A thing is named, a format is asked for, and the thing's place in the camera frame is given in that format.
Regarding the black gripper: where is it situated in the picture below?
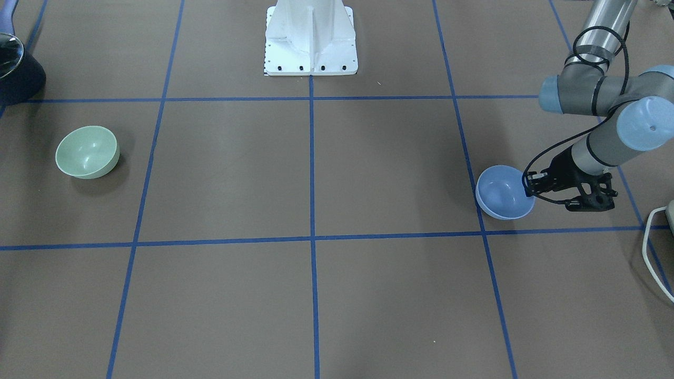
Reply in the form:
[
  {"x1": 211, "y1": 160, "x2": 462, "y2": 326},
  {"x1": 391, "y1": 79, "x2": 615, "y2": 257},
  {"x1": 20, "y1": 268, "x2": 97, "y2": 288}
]
[{"x1": 524, "y1": 146, "x2": 587, "y2": 197}]

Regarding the blue bowl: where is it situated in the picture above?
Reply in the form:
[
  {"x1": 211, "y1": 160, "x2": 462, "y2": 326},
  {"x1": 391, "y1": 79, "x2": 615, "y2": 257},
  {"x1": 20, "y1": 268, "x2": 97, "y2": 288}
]
[{"x1": 475, "y1": 165, "x2": 535, "y2": 221}]

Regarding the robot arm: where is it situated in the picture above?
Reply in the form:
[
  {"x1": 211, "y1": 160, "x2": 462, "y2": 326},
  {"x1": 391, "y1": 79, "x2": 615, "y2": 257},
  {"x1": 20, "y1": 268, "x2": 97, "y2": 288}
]
[{"x1": 522, "y1": 1, "x2": 672, "y2": 209}]

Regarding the green bowl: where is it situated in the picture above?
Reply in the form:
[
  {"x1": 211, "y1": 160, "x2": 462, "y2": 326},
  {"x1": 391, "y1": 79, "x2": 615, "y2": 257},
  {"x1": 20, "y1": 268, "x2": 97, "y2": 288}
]
[{"x1": 55, "y1": 125, "x2": 121, "y2": 179}]

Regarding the white chrome toaster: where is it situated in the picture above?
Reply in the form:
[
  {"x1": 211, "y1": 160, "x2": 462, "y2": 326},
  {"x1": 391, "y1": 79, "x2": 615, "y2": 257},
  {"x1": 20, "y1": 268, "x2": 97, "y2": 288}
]
[{"x1": 664, "y1": 201, "x2": 674, "y2": 235}]

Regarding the dark blue saucepan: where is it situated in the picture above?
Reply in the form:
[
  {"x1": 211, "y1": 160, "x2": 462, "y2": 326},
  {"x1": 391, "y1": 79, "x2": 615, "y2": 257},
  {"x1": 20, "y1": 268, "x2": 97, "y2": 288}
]
[{"x1": 1, "y1": 1, "x2": 46, "y2": 106}]

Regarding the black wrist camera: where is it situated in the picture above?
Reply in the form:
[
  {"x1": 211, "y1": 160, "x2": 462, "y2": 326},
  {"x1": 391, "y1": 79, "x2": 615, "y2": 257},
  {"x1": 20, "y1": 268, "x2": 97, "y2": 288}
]
[{"x1": 564, "y1": 172, "x2": 617, "y2": 213}]

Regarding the white toaster power cable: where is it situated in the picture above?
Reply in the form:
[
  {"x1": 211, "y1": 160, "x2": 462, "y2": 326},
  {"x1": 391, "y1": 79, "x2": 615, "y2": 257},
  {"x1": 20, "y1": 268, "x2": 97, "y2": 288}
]
[{"x1": 642, "y1": 207, "x2": 674, "y2": 304}]

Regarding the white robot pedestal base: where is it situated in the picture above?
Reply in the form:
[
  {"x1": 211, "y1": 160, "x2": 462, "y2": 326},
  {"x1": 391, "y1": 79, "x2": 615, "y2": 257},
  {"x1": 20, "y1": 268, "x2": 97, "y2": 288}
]
[{"x1": 263, "y1": 1, "x2": 359, "y2": 76}]

